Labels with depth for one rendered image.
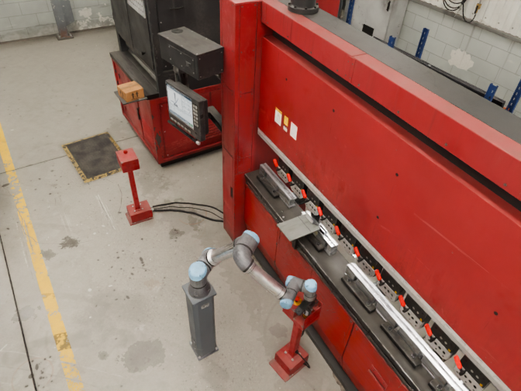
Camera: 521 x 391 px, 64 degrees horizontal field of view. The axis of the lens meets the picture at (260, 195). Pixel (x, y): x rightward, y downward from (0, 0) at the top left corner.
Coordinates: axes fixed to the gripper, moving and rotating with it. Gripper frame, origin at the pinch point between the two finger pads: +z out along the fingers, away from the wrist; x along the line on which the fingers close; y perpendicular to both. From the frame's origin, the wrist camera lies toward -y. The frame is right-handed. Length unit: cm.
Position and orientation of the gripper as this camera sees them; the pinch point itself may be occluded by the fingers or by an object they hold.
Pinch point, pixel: (305, 314)
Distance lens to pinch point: 288.8
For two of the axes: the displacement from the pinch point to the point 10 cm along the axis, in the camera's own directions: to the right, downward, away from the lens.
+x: -6.4, -5.4, 5.5
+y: 7.7, -4.6, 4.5
